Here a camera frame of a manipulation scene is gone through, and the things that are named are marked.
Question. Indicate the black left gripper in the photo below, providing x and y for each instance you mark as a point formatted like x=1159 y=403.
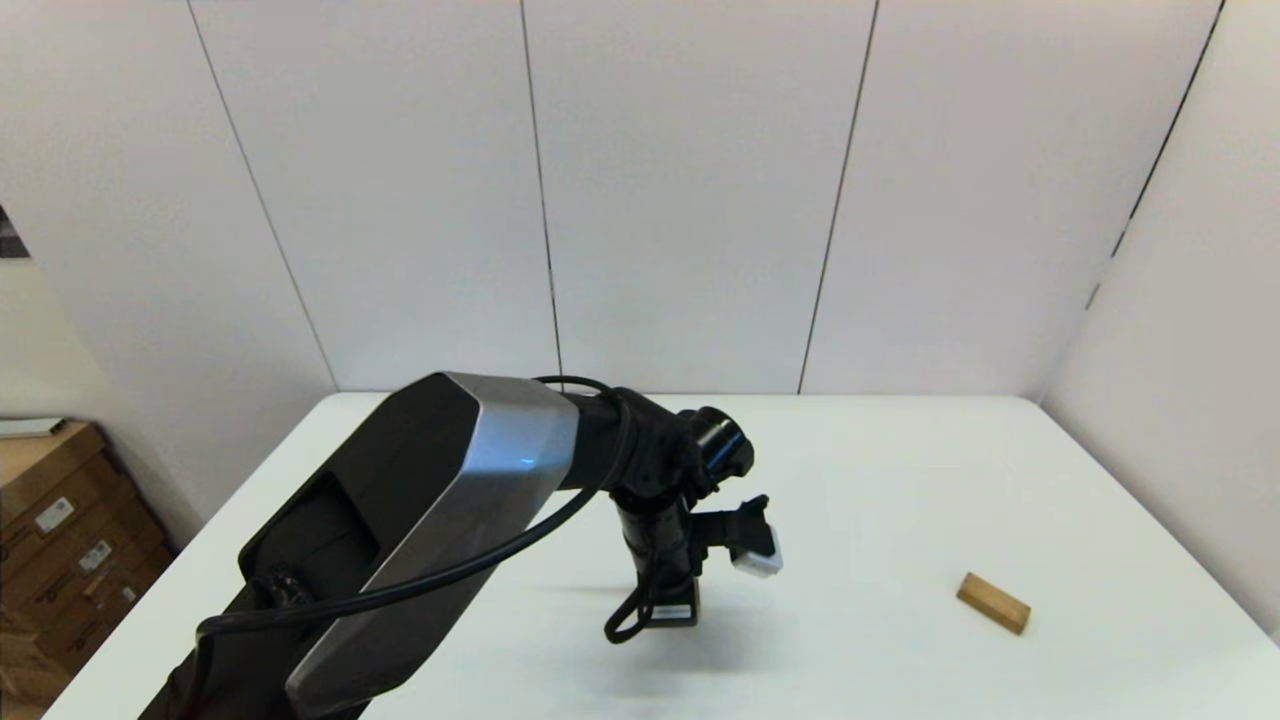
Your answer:
x=660 y=560

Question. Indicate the black left camera bracket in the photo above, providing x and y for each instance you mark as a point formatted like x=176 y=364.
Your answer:
x=720 y=528

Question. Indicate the rectangular wooden building block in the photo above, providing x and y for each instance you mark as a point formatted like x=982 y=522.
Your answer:
x=990 y=602

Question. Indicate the dark wall panel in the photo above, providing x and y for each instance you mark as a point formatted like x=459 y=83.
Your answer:
x=8 y=238

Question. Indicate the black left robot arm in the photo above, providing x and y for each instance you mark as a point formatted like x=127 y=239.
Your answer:
x=420 y=480

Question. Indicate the flat white board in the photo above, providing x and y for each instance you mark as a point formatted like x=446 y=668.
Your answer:
x=25 y=428

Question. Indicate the brown cardboard box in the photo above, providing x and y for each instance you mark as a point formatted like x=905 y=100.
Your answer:
x=30 y=470
x=25 y=680
x=105 y=612
x=60 y=578

